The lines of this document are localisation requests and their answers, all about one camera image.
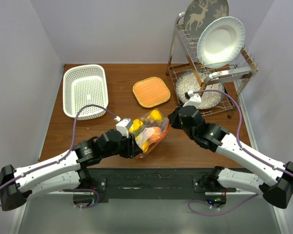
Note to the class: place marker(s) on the yellow fake bell pepper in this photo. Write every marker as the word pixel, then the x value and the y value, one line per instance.
pixel 155 115

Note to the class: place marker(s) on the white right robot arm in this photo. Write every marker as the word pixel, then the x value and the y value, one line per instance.
pixel 267 177

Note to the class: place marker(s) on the clear zip top bag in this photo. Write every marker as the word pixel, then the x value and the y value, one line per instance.
pixel 149 130

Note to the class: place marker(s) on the white plastic basket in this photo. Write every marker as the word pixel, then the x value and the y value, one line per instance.
pixel 84 85

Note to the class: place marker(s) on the yellow fake pear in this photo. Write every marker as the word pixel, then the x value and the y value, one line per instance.
pixel 143 143

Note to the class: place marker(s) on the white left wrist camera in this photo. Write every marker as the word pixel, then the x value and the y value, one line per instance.
pixel 123 125

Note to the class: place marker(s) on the orange fake peach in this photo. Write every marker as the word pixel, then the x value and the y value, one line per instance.
pixel 156 133

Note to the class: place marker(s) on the woven bamboo tray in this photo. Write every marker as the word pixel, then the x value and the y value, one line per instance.
pixel 151 92

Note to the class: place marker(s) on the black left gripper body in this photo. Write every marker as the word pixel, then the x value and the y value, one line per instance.
pixel 125 148

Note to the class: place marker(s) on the metal dish rack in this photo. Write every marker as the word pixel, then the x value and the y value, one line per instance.
pixel 193 75

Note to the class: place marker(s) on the grey deer plate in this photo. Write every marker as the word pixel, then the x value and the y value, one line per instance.
pixel 201 13

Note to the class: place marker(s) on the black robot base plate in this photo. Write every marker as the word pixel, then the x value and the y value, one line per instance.
pixel 147 183

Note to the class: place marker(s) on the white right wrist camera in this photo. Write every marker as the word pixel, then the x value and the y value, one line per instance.
pixel 193 99

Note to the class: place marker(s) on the white scalloped plate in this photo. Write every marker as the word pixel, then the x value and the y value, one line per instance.
pixel 221 42

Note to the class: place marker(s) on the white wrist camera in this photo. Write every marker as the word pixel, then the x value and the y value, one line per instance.
pixel 193 99
pixel 123 125

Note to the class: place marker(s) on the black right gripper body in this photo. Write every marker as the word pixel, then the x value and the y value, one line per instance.
pixel 177 123

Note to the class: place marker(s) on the brown fake longan bunch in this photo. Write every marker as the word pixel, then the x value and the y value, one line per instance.
pixel 147 121

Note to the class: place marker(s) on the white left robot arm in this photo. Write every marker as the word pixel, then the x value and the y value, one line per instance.
pixel 67 171

